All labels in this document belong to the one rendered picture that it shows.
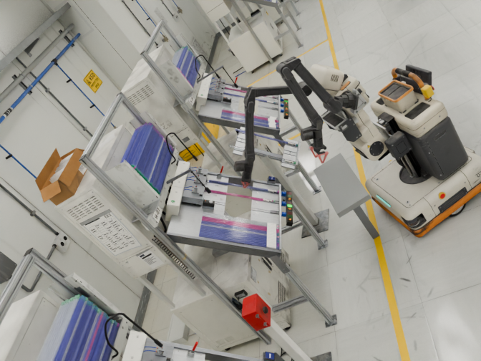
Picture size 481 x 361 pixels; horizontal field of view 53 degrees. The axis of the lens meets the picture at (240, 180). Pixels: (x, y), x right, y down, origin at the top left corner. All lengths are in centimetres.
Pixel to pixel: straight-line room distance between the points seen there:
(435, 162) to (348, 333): 125
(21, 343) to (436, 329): 222
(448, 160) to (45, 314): 254
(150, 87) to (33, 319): 234
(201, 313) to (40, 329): 147
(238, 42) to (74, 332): 606
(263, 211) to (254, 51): 470
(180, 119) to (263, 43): 367
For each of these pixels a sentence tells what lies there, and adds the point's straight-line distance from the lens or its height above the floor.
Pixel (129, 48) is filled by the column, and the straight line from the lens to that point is 611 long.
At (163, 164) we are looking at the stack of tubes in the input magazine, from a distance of 318.
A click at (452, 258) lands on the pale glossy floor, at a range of 342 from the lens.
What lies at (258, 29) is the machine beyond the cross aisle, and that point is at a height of 56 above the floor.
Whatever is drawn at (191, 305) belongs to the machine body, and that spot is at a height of 59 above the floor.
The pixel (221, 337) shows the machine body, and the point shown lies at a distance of 370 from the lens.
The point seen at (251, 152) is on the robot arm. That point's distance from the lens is 326.
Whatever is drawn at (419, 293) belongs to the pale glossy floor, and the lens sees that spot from 334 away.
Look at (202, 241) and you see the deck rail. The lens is 298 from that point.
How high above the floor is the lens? 256
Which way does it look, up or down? 28 degrees down
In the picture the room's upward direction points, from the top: 39 degrees counter-clockwise
